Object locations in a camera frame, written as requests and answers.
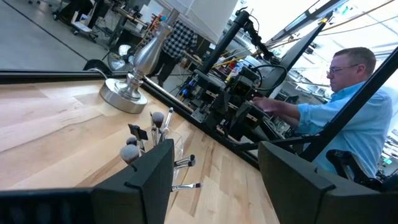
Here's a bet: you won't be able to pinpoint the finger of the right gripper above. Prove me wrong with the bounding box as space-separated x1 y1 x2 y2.
229 102 265 139
211 90 233 121

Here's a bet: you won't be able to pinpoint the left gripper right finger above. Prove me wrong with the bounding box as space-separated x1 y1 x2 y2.
257 141 398 224

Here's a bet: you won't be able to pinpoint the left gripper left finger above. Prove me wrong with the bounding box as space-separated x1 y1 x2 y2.
0 139 175 224

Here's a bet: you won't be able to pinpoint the thick black makeup brush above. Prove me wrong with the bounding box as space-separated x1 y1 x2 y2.
150 111 165 147
119 144 141 172

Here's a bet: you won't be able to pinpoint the blue white wipes canister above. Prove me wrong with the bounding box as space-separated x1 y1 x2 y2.
226 60 246 82

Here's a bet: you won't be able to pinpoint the person's hand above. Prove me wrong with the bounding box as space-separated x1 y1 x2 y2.
251 96 282 113

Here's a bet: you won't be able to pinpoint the black pole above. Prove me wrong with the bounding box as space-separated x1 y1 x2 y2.
200 9 251 75

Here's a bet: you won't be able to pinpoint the clear acrylic organizer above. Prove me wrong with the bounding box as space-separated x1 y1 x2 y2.
164 129 185 180

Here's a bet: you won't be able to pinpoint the dark grey monitor back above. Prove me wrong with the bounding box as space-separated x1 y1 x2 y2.
261 21 328 98

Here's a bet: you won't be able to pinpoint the black office chair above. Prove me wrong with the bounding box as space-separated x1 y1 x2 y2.
325 149 398 192

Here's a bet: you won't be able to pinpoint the person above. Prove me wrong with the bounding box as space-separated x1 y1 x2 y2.
251 46 394 179
147 20 198 88

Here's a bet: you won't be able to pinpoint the table lamp white shade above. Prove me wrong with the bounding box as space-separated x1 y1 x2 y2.
98 0 239 114

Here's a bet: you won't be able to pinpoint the person's eyeglasses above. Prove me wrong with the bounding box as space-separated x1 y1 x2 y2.
325 63 361 77

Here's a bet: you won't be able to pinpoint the chrome round object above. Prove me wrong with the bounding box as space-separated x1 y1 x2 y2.
108 43 138 73

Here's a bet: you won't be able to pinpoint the background equipment cart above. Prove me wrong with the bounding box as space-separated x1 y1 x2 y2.
52 0 105 43

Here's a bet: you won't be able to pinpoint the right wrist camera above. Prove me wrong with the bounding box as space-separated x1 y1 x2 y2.
234 67 261 90

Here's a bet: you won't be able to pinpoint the yellow cable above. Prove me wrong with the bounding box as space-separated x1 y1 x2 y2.
213 55 249 68

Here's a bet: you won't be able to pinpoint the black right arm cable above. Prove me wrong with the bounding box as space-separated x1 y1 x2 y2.
250 63 289 92

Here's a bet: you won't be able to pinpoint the white lamp cord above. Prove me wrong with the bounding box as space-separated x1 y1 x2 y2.
86 67 109 80

